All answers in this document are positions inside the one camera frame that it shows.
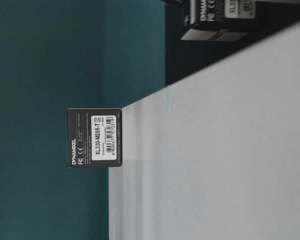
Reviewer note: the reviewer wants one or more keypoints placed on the teal panel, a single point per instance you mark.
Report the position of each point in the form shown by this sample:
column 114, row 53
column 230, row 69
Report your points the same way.
column 56, row 55

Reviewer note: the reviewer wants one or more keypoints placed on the black white Robotis box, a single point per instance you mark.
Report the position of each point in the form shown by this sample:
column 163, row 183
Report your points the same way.
column 217, row 20

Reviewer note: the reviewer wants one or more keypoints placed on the black Dynamixel labelled box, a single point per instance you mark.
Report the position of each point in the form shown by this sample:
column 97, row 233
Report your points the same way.
column 94, row 137

